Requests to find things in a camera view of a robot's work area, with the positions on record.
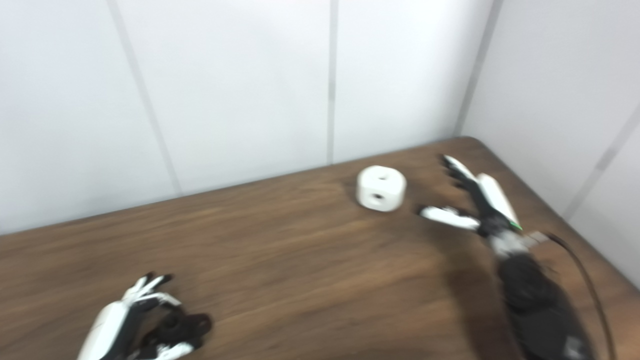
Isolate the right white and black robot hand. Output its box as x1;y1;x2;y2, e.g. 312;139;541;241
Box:
419;154;524;239

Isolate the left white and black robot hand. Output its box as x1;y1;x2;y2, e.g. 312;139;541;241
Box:
77;272;197;360

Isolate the black flanged holder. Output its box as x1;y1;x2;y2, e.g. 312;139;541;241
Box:
142;307;213;352

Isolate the round white plastic piece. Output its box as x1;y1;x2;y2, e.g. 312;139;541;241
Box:
355;165;407;212

